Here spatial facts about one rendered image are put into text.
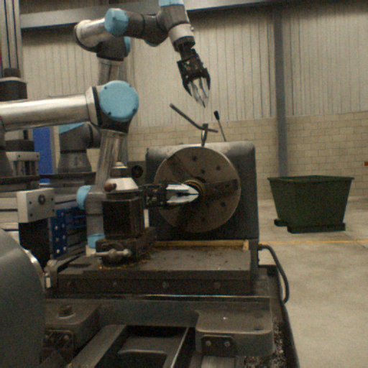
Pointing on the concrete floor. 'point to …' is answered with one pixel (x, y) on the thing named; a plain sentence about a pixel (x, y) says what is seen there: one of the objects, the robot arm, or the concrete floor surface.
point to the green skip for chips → (310, 203)
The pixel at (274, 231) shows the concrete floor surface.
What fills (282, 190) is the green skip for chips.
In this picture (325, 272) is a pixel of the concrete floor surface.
